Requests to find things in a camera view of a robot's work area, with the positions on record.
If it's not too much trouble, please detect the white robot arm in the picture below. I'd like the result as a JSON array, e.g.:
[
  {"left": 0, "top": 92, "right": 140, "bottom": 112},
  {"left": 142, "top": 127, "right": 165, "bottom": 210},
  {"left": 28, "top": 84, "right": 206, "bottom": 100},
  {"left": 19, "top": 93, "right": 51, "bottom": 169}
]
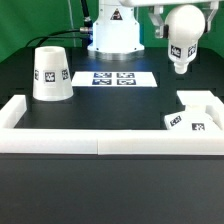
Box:
[{"left": 87, "top": 0, "right": 224, "bottom": 60}]

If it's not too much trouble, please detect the grey thin cable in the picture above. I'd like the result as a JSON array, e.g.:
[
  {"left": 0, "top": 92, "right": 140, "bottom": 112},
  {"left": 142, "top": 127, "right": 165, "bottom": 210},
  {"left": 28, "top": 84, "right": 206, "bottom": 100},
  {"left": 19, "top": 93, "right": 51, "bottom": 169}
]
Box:
[{"left": 67, "top": 0, "right": 78, "bottom": 48}]

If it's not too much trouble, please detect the white lamp bulb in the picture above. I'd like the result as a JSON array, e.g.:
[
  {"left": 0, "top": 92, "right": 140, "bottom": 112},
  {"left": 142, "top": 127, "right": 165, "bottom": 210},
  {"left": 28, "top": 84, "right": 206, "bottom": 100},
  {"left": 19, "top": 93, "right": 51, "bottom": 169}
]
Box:
[{"left": 165, "top": 5, "right": 205, "bottom": 74}]

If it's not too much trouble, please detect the white lamp shade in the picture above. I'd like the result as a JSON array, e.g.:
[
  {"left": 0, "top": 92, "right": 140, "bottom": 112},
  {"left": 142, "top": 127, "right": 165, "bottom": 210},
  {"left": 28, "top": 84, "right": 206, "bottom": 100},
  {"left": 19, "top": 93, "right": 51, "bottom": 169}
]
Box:
[{"left": 33, "top": 46, "right": 73, "bottom": 101}]

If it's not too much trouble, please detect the white lamp base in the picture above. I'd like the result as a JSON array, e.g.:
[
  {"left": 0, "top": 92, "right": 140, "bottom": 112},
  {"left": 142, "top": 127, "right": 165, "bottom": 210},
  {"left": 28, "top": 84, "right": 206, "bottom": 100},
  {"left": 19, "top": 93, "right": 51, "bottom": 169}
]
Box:
[{"left": 164, "top": 90, "right": 219, "bottom": 132}]

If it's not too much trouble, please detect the black cable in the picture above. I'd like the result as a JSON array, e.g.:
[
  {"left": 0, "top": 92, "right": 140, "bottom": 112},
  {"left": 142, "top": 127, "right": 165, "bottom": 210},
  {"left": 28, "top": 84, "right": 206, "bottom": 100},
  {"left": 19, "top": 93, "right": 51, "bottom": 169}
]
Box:
[{"left": 25, "top": 0, "right": 94, "bottom": 48}]

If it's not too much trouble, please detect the white U-shaped frame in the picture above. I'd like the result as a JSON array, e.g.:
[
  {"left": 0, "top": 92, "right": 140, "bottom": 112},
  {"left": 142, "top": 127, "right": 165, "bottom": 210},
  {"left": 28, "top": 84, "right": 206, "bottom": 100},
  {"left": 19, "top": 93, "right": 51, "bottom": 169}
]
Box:
[{"left": 0, "top": 95, "right": 224, "bottom": 155}]

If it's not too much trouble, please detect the white marker sheet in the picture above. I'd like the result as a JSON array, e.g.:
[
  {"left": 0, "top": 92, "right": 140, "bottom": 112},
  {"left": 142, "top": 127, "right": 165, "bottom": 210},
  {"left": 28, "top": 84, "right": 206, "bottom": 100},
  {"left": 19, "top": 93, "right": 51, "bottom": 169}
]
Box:
[{"left": 72, "top": 71, "right": 157, "bottom": 88}]

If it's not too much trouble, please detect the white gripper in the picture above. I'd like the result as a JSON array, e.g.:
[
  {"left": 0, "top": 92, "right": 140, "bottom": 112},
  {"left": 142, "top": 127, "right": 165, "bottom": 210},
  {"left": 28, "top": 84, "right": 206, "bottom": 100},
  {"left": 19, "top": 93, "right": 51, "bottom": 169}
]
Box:
[{"left": 119, "top": 0, "right": 224, "bottom": 39}]

